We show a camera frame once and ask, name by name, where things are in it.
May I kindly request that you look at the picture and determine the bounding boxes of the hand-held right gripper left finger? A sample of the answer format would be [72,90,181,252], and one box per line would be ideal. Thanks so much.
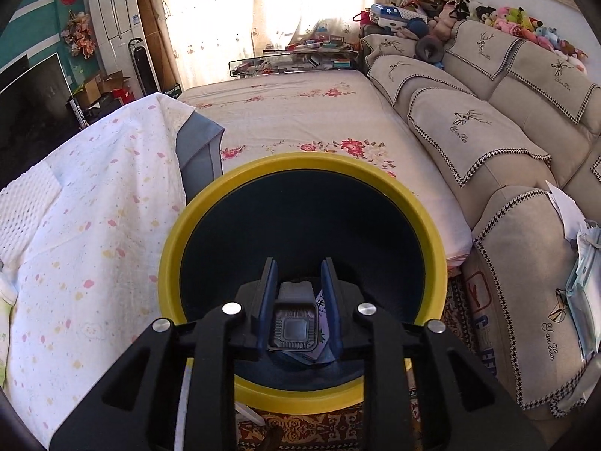
[49,257,282,451]

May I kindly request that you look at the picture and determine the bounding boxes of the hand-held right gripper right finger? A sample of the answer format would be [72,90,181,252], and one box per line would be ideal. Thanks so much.
[319,258,548,451]

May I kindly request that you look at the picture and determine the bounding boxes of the black square plastic tray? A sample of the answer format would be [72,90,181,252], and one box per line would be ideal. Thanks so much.
[267,280,321,353]

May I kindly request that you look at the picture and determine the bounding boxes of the yellow-rimmed dark bin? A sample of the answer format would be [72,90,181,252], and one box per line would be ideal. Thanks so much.
[158,151,448,415]

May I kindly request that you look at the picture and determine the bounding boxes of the patterned rug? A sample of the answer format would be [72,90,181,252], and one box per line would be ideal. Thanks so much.
[237,270,499,451]

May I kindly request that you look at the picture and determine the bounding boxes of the grey cloth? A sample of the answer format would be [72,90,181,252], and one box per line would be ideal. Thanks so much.
[175,112,225,198]

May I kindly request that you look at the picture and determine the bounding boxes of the white dotted blanket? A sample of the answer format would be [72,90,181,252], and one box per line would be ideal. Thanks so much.
[0,92,198,447]

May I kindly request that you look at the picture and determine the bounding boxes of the pink floral sheet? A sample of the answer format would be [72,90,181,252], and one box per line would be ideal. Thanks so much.
[178,70,473,268]

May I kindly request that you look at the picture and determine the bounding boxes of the beige deer-print sofa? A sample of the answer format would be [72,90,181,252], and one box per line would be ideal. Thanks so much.
[359,19,601,421]

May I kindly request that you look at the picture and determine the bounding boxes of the glass coffee table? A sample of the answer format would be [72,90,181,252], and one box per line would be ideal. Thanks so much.
[228,48,360,79]

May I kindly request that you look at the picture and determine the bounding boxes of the pile of books and toys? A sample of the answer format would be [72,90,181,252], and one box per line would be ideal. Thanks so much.
[263,26,360,71]

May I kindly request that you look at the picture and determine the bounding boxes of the white paper sheet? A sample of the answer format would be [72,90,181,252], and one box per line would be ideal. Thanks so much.
[547,181,589,241]

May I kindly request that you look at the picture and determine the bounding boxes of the white mesh cloth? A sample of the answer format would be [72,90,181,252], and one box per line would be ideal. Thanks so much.
[0,160,63,266]

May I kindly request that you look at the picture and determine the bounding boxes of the black tower fan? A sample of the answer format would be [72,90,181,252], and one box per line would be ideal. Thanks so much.
[129,38,161,98]

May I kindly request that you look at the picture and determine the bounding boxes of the open cardboard boxes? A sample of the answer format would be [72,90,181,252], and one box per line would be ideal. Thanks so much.
[74,70,136,110]

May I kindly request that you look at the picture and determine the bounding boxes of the grey neck pillow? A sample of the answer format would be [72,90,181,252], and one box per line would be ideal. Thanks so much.
[415,35,447,67]

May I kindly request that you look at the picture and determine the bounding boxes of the tall brown cardboard sheet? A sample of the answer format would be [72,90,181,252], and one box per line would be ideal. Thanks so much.
[136,0,182,90]

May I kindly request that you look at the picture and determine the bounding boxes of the cream embroidered curtains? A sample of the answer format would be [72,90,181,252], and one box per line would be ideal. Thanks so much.
[134,0,414,90]

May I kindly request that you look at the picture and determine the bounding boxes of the blue star-print bag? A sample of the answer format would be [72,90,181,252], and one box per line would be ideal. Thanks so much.
[371,4,415,30]

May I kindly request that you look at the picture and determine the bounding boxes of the curved black television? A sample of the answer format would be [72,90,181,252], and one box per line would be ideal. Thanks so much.
[0,53,82,189]

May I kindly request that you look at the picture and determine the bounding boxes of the white standing air conditioner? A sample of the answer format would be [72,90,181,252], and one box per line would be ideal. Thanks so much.
[88,0,147,99]

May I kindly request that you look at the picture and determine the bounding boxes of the artificial flower bouquet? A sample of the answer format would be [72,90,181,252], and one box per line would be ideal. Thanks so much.
[61,12,97,60]

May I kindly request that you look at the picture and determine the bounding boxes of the row of plush toys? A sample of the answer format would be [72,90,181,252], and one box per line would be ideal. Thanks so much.
[429,0,590,74]

